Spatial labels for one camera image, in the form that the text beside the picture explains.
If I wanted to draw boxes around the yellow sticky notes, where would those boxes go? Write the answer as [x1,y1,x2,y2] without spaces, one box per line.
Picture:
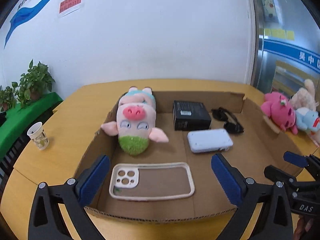
[264,28,295,41]

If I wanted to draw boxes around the black sunglasses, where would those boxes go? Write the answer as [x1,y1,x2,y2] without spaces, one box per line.
[211,107,244,134]

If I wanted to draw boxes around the cartoon sheep poster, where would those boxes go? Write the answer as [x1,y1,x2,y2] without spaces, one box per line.
[261,0,283,25]

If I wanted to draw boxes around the white power bank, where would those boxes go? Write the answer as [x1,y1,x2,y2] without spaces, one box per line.
[187,128,233,153]

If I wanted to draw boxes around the red wall sign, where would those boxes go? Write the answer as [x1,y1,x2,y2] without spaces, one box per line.
[59,0,82,14]

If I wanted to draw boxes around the green covered side table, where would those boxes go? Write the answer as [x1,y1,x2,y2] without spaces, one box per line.
[0,92,63,158]

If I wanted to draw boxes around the person's right hand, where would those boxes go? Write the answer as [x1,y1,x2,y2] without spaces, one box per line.
[293,215,314,240]

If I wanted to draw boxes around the blue glass door banner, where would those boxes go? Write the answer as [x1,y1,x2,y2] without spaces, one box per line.
[263,39,320,73]

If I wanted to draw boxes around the pink pig plush toy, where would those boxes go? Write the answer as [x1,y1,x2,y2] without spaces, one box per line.
[101,87,169,156]

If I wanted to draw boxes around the black rectangular box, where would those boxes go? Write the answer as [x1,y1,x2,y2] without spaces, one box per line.
[173,100,212,131]

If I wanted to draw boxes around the brown cardboard box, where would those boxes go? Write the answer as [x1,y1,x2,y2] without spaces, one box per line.
[73,89,311,224]

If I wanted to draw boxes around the magenta plush toy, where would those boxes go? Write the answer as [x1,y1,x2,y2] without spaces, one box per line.
[260,92,298,135]

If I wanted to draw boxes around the green potted plant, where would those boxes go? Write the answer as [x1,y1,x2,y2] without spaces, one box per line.
[11,60,55,108]
[0,86,16,112]

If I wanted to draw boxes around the light blue plush toy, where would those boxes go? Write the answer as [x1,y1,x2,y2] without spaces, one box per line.
[295,107,319,135]

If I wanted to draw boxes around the beige bunny plush toy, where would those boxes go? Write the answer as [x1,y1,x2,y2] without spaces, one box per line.
[289,79,318,111]

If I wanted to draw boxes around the white clear phone case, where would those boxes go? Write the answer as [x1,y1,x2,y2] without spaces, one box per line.
[108,162,195,202]

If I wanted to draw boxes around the paper cup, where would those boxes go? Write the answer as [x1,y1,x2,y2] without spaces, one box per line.
[27,122,49,150]

